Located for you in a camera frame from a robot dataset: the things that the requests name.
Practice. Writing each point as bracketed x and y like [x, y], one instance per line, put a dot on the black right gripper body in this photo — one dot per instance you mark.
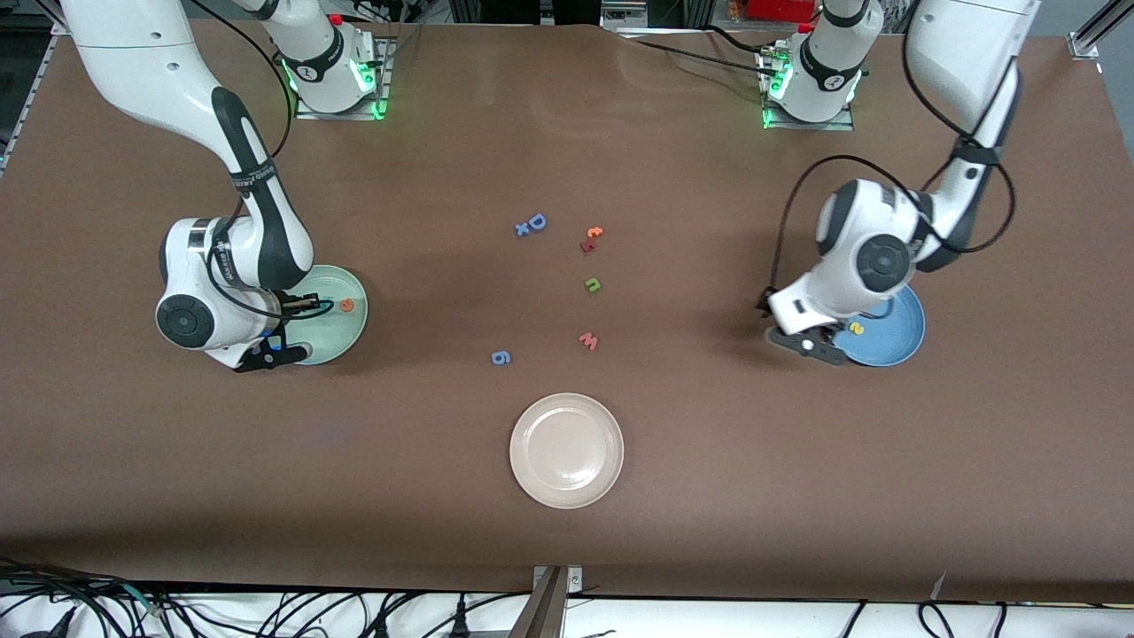
[285, 307]

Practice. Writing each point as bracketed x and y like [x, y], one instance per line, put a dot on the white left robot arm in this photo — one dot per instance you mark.
[881, 261]

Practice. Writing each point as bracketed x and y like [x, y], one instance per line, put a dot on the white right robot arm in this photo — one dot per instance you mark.
[133, 53]

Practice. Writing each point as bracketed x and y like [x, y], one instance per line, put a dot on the mint green plate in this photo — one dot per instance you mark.
[341, 337]

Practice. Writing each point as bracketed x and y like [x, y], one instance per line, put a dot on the blue plate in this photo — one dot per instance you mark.
[895, 341]

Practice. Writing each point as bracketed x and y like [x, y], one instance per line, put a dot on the red letter w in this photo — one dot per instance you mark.
[588, 343]

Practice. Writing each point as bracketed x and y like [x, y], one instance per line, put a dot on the blue letter g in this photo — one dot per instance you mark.
[494, 357]

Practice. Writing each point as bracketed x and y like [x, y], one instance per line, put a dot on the beige plate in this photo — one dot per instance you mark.
[567, 450]

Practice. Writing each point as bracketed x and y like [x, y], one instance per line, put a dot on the blue letter D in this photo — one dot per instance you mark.
[532, 221]

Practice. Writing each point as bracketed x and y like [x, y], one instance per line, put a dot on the red box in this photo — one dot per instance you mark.
[780, 9]

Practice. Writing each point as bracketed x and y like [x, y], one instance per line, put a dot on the grey metal box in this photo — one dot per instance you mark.
[629, 11]

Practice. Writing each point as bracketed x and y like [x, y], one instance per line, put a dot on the white paper scrap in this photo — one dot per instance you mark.
[939, 587]

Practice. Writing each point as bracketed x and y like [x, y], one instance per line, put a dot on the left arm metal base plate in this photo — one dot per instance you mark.
[806, 126]

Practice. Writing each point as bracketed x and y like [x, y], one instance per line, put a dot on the aluminium frame profile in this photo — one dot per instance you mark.
[1085, 40]
[25, 100]

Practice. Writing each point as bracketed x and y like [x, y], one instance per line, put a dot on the metal table bracket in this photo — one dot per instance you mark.
[549, 611]

